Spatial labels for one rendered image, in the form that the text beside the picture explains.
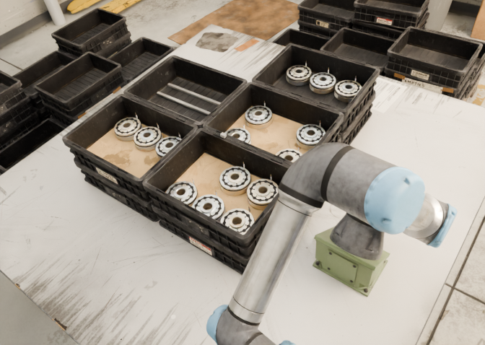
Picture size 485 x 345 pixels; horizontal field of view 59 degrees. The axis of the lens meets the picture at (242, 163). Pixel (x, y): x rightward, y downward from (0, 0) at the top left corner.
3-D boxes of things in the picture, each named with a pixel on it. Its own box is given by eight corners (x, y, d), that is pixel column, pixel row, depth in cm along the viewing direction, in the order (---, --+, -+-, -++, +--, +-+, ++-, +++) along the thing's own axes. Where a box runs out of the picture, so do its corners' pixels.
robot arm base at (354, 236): (384, 252, 127) (397, 222, 125) (374, 265, 114) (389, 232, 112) (337, 229, 134) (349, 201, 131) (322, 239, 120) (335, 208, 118)
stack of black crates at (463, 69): (460, 110, 256) (483, 43, 224) (442, 140, 241) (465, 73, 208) (395, 89, 275) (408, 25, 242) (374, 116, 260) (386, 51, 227)
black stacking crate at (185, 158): (300, 195, 139) (300, 171, 131) (248, 263, 124) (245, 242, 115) (206, 151, 157) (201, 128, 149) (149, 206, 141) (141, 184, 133)
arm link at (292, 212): (292, 120, 84) (191, 338, 88) (340, 139, 77) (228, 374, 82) (317, 133, 93) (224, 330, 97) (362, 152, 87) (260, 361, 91)
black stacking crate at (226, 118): (342, 138, 155) (345, 115, 146) (301, 194, 139) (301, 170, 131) (252, 105, 173) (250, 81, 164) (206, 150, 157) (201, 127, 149)
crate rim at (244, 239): (301, 175, 132) (301, 169, 130) (245, 246, 116) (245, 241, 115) (201, 131, 150) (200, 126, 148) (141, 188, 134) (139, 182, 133)
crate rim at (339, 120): (345, 118, 148) (346, 113, 146) (301, 175, 132) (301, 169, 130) (250, 85, 166) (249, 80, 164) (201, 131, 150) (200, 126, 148)
